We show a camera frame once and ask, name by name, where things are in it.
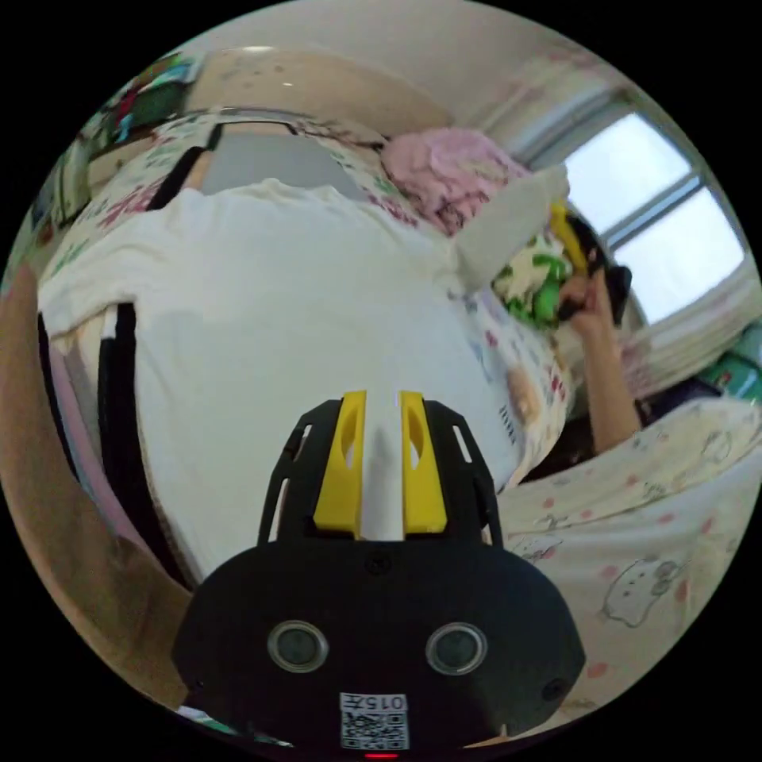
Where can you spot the green and white printed cloth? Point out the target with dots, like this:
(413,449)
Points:
(536,280)

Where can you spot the person's body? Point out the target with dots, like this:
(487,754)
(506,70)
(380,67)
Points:
(631,536)

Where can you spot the pink rumpled blanket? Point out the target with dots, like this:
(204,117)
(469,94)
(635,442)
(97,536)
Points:
(452,167)

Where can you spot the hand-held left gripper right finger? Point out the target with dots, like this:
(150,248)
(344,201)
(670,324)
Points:
(421,488)

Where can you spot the white long sleeve shirt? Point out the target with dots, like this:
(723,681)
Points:
(286,309)

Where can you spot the person's right forearm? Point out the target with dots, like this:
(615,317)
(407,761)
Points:
(610,393)

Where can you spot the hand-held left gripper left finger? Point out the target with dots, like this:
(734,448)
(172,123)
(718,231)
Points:
(340,476)

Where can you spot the person's right hand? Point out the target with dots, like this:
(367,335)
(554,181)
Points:
(586,306)

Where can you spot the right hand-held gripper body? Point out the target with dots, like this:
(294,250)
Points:
(616,286)

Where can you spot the window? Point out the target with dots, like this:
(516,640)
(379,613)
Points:
(661,220)

